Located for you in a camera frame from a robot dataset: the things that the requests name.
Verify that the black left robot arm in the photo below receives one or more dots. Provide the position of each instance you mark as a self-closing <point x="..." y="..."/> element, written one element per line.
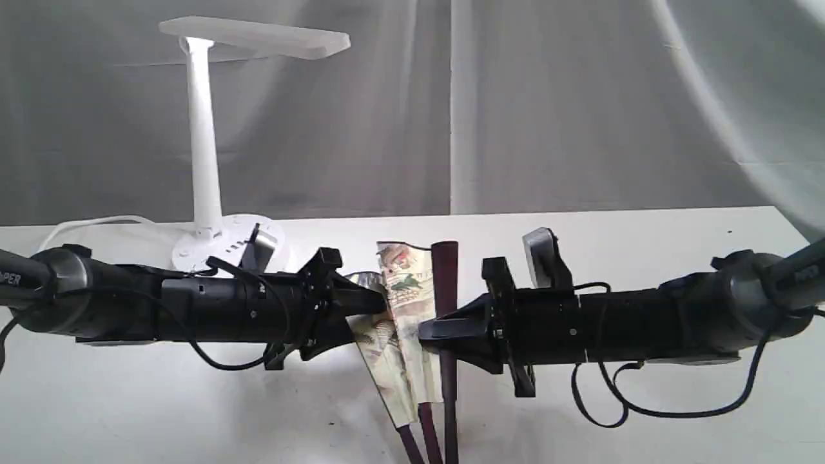
<point x="64" y="291"/>

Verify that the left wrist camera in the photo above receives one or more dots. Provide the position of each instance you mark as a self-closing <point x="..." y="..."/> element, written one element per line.
<point x="259" y="249"/>

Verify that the white desk lamp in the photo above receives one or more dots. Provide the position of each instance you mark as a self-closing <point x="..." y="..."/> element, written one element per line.
<point x="214" y="233"/>

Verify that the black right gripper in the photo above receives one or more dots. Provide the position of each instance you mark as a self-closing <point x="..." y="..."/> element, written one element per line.
<point x="526" y="327"/>

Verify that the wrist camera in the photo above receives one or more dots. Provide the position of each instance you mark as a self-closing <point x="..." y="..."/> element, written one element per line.
<point x="545" y="264"/>
<point x="259" y="249"/>

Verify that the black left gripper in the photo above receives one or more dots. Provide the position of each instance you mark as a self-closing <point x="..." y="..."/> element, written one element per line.
<point x="303" y="311"/>

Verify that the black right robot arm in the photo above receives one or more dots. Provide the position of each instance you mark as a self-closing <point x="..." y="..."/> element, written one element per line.
<point x="699" y="319"/>

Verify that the painted paper folding fan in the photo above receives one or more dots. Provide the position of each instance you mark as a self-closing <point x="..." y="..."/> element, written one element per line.
<point x="407" y="377"/>

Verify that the grey backdrop curtain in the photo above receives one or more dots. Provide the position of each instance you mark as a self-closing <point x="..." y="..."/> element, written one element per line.
<point x="439" y="107"/>

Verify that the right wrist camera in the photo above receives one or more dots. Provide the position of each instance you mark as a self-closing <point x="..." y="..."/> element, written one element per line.
<point x="545" y="264"/>

